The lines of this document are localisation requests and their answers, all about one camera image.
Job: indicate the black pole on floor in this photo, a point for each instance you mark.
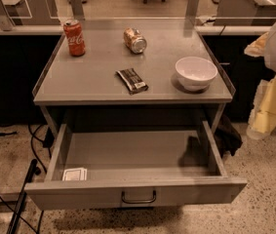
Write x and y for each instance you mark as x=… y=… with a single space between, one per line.
x=21 y=199

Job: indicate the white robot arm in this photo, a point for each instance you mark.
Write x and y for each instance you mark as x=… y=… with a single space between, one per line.
x=269 y=56

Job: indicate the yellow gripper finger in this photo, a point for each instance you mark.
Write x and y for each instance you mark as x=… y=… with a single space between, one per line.
x=262 y=120
x=256 y=49

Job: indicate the black cloth behind cabinet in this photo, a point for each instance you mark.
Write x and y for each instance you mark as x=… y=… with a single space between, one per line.
x=227 y=138

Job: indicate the red coca-cola can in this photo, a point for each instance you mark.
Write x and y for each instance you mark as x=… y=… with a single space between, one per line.
x=74 y=35

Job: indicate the open grey top drawer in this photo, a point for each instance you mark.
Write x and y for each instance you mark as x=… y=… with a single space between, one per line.
x=183 y=167

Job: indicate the dark chocolate rxbar wrapper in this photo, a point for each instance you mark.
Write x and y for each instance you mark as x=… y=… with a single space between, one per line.
x=132 y=81

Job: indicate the grey metal cabinet table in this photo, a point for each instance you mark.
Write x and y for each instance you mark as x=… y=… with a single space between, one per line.
x=92 y=79

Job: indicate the white card in drawer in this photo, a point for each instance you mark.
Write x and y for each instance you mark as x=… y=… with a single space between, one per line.
x=75 y=174

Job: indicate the black metal drawer handle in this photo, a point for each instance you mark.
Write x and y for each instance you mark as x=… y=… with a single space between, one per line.
x=139 y=201

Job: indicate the orange soda can lying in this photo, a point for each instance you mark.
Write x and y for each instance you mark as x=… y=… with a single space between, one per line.
x=134 y=40

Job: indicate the white ceramic bowl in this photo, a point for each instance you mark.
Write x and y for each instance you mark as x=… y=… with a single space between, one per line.
x=194 y=73

